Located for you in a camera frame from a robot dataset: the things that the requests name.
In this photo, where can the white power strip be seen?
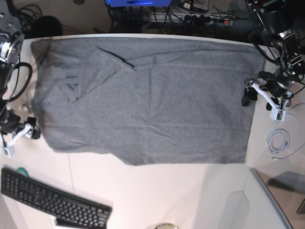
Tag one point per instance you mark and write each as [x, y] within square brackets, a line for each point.
[219, 19]

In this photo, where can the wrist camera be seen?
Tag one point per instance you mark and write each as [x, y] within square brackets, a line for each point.
[8, 151]
[277, 114]

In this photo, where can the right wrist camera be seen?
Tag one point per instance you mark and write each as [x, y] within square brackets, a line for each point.
[8, 151]

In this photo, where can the grey t-shirt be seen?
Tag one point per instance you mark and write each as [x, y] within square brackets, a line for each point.
[146, 101]

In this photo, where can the black keyboard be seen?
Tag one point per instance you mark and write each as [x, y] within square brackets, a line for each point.
[73, 209]

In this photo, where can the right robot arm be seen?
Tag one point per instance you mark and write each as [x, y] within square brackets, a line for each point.
[10, 48]

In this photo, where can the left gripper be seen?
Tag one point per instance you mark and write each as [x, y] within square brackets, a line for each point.
[274, 92]

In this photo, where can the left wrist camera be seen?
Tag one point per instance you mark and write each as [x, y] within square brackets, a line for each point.
[277, 114]

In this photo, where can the green tape roll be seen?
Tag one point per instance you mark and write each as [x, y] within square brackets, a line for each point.
[22, 171]

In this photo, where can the blue box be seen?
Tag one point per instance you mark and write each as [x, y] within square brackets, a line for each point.
[138, 3]

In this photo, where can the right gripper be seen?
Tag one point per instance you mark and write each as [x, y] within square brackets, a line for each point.
[29, 129]

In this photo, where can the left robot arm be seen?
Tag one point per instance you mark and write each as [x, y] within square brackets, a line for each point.
[276, 22]

